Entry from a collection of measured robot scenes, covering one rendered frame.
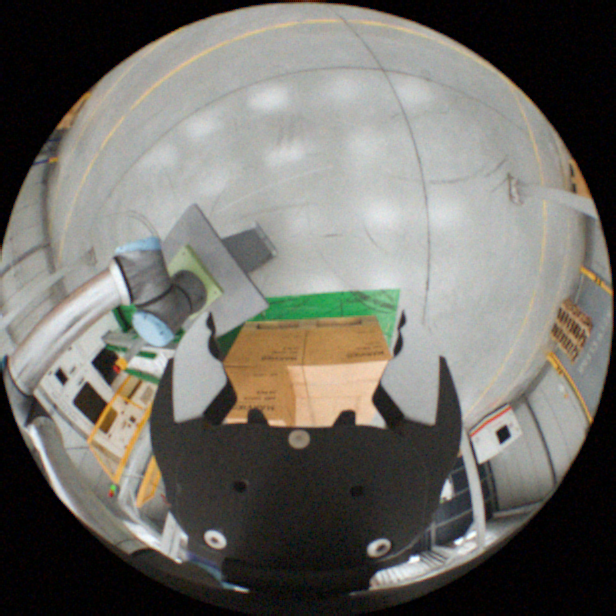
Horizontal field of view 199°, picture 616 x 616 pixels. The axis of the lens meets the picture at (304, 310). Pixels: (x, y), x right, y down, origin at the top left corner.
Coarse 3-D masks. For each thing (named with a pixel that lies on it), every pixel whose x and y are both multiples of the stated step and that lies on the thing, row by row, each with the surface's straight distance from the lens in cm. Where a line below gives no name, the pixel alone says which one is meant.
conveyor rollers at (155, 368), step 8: (112, 344) 318; (160, 352) 189; (136, 360) 267; (144, 360) 242; (160, 360) 202; (136, 368) 298; (144, 368) 265; (152, 368) 240; (160, 368) 223; (152, 376) 271; (160, 376) 246
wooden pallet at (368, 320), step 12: (252, 324) 168; (264, 324) 167; (276, 324) 163; (288, 324) 161; (300, 324) 152; (312, 324) 150; (324, 324) 158; (336, 324) 158; (348, 324) 159; (360, 324) 148; (372, 324) 149
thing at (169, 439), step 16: (160, 384) 9; (160, 400) 9; (160, 416) 8; (160, 432) 8; (176, 432) 8; (192, 432) 7; (160, 448) 8; (176, 448) 7; (160, 464) 8; (176, 464) 7
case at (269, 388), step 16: (224, 368) 132; (240, 368) 126; (256, 368) 121; (272, 368) 117; (240, 384) 116; (256, 384) 112; (272, 384) 109; (288, 384) 119; (240, 400) 109; (256, 400) 105; (272, 400) 102; (288, 400) 114; (240, 416) 103; (272, 416) 98; (288, 416) 110
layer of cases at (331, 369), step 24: (240, 336) 158; (264, 336) 148; (288, 336) 142; (312, 336) 138; (336, 336) 136; (360, 336) 136; (240, 360) 134; (264, 360) 127; (288, 360) 122; (312, 360) 119; (336, 360) 118; (360, 360) 118; (384, 360) 121; (312, 384) 132; (336, 384) 132; (360, 384) 135; (312, 408) 164; (336, 408) 164; (360, 408) 169
